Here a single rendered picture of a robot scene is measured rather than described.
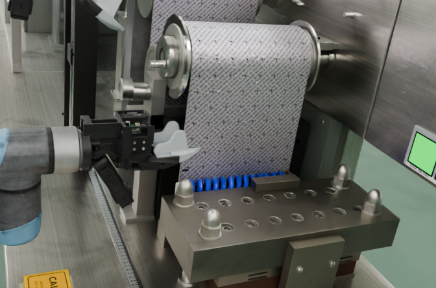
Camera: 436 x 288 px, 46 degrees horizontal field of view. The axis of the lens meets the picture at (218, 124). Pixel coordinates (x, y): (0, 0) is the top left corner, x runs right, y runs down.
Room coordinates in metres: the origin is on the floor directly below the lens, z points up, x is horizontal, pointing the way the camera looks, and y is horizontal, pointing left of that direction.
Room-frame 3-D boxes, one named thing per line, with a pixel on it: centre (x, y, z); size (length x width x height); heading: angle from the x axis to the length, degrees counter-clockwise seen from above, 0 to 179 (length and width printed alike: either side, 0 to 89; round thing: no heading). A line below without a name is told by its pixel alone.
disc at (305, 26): (0.98, -0.14, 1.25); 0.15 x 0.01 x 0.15; 26
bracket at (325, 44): (1.00, -0.18, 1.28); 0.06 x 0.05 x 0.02; 116
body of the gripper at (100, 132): (0.77, 0.16, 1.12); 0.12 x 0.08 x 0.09; 116
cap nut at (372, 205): (0.81, -0.30, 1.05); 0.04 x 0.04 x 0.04
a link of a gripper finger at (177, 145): (0.80, 0.06, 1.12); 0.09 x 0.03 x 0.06; 115
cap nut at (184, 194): (0.75, 0.04, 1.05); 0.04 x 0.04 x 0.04
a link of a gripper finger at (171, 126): (0.83, 0.08, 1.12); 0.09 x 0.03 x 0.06; 117
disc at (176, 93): (0.87, 0.09, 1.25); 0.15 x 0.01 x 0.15; 26
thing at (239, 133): (0.87, -0.05, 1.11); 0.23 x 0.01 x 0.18; 116
